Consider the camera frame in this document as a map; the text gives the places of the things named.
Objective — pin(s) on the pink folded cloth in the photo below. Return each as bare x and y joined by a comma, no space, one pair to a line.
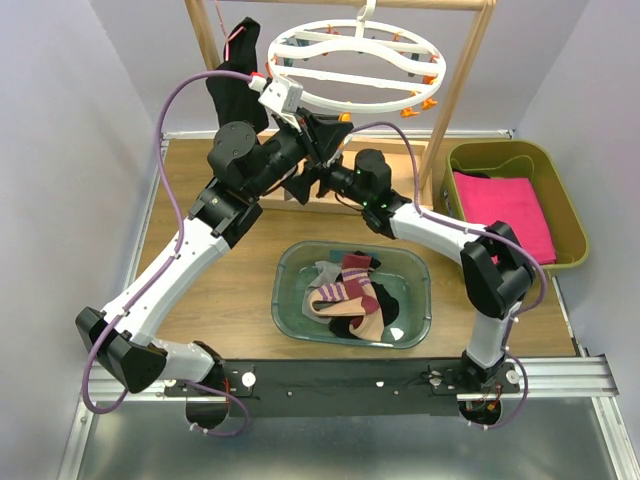
511,201

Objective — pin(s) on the olive green bin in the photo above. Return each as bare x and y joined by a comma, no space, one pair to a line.
521,159

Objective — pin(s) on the large black hanging cloth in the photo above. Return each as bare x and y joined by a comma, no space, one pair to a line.
233,99

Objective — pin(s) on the black mounting base plate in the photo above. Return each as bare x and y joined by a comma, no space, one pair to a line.
352,387

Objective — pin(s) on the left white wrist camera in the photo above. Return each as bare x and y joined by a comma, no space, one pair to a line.
281,98

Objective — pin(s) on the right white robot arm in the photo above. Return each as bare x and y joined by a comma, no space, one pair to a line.
496,273

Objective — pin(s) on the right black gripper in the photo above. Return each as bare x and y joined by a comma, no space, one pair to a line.
299,187

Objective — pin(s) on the aluminium rail frame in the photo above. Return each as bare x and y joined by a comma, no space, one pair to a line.
539,378

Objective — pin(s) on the white round clip hanger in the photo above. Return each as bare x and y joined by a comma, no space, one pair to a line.
358,65

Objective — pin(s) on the wooden rack frame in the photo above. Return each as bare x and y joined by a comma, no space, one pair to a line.
483,11

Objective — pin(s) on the clear plastic tub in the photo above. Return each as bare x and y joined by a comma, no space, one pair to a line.
404,275

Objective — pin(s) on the grey sock black stripes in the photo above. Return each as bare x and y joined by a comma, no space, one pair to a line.
327,272

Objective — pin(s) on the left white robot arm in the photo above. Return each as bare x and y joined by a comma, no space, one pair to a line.
122,335

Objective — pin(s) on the beige purple striped sock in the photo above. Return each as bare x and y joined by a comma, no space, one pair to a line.
340,302

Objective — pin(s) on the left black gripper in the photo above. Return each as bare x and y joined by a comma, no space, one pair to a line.
327,136

